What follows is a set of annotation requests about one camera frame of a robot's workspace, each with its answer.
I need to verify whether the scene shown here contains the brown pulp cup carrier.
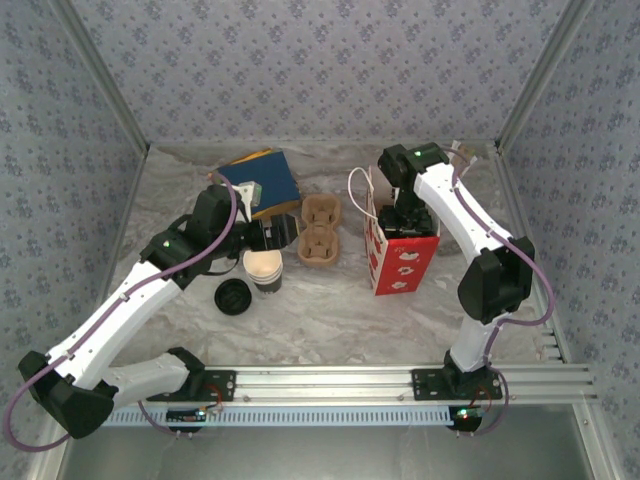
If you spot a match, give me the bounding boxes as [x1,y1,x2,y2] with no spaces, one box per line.
[299,252,341,267]
[298,195,344,266]

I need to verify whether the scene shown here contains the red festive paper bag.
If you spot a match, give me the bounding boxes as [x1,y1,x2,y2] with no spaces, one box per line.
[348,166,442,297]

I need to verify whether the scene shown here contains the black paper coffee cup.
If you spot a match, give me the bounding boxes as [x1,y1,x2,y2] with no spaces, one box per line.
[245,264,284,285]
[242,248,284,281]
[249,272,284,297]

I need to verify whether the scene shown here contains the yellow paper napkin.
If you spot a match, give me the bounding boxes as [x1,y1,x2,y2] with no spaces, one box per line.
[208,147,275,186]

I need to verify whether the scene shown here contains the black plastic cup lid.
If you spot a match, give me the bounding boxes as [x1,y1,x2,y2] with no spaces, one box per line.
[214,278,253,317]

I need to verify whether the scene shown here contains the short aluminium profile piece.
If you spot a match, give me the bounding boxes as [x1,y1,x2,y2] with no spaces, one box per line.
[537,327,560,362]

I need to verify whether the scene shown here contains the small circuit board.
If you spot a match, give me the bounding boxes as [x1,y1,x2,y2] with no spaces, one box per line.
[166,408,209,424]
[448,404,485,431]

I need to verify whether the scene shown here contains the grey sheet metal panel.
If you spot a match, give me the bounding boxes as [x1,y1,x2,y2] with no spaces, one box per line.
[59,424,599,480]

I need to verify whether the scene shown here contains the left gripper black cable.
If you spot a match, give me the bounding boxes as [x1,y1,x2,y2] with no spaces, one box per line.
[204,252,244,276]

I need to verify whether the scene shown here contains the aluminium table side rail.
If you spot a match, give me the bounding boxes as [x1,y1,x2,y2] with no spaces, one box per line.
[77,144,151,369]
[492,144,574,366]

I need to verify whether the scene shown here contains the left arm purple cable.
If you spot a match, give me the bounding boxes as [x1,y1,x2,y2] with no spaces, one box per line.
[2,172,239,452]

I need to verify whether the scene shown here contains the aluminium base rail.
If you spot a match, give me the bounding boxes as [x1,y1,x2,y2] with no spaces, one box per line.
[52,364,599,406]

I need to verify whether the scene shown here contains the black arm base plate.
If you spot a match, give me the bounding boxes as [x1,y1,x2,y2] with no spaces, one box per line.
[410,368,504,403]
[145,368,237,403]

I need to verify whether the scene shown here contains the aluminium frame post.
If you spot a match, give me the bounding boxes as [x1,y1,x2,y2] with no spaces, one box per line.
[494,0,599,151]
[49,0,151,154]

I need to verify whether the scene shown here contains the white slotted cable duct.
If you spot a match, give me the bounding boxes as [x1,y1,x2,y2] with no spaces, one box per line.
[102,405,461,427]

